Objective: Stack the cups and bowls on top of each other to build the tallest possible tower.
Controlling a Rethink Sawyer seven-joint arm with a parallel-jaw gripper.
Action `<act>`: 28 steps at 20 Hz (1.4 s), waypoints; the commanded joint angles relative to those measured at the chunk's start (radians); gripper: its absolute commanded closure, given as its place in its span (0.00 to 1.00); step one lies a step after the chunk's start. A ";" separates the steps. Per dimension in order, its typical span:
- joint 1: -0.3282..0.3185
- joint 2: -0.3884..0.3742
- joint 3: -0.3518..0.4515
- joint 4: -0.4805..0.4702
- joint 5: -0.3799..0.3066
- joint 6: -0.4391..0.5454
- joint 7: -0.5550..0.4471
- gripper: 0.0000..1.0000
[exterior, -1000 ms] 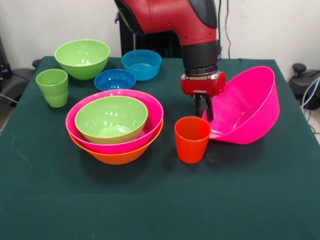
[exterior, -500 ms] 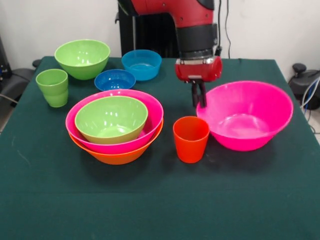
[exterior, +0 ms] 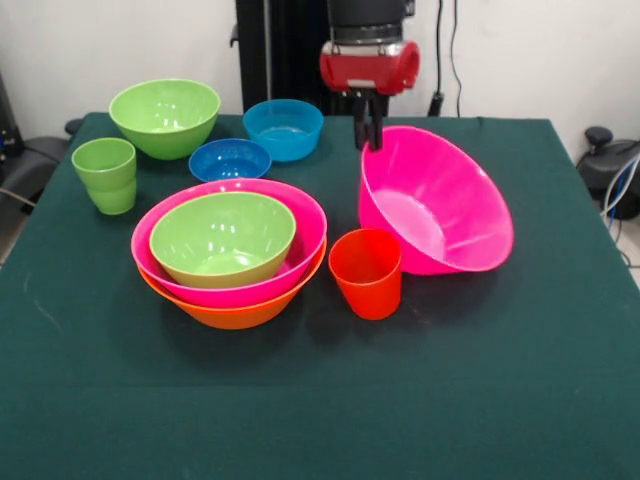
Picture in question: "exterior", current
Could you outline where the green plastic cup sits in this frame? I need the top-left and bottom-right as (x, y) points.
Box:
(70, 137), (138, 216)

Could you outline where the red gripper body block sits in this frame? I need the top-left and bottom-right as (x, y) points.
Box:
(319, 39), (422, 97)

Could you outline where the white blue cable bundle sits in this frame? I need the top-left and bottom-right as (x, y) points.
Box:
(601, 152), (640, 269)

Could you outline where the black hanging cable with plug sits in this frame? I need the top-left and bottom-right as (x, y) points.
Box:
(429, 0), (448, 117)

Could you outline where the green plastic bowl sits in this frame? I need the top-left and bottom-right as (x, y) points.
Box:
(108, 78), (222, 161)
(149, 191), (298, 290)

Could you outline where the dark green tablecloth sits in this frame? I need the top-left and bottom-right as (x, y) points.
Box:
(0, 112), (640, 480)

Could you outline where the black office chair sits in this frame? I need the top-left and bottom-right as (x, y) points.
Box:
(576, 126), (640, 221)
(0, 118), (81, 204)

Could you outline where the red plastic cup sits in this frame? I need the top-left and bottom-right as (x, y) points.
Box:
(328, 228), (403, 322)

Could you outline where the light blue plastic bowl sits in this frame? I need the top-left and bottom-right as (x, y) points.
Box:
(242, 98), (325, 163)

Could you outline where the pink plastic bowl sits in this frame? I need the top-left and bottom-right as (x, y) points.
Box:
(357, 125), (516, 277)
(130, 178), (329, 309)

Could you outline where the dark blue plastic bowl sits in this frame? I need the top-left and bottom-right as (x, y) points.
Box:
(188, 138), (273, 183)

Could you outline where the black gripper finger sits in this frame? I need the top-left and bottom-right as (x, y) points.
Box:
(368, 93), (386, 152)
(353, 92), (370, 151)

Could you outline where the orange plastic bowl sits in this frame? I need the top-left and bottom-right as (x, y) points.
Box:
(135, 238), (329, 331)

